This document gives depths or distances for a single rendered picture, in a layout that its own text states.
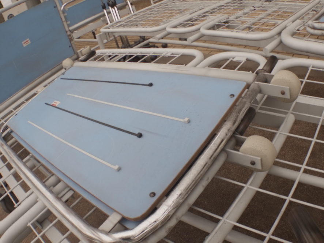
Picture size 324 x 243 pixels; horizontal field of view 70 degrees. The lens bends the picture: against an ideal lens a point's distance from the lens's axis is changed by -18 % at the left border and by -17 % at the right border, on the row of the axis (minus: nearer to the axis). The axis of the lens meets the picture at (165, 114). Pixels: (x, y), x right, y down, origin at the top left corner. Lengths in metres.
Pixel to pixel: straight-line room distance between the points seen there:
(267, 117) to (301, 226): 0.44
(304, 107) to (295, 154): 0.52
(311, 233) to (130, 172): 0.31
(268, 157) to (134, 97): 0.33
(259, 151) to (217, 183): 0.72
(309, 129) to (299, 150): 0.15
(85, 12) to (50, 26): 1.43
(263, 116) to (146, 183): 0.35
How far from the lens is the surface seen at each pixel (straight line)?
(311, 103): 0.70
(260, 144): 0.42
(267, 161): 0.43
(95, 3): 2.86
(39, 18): 1.39
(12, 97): 1.34
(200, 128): 0.46
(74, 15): 2.77
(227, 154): 0.46
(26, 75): 1.36
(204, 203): 1.07
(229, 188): 1.10
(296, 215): 0.26
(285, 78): 0.51
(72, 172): 0.52
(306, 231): 0.24
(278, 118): 0.64
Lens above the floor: 0.84
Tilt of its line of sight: 31 degrees down
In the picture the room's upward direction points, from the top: 19 degrees counter-clockwise
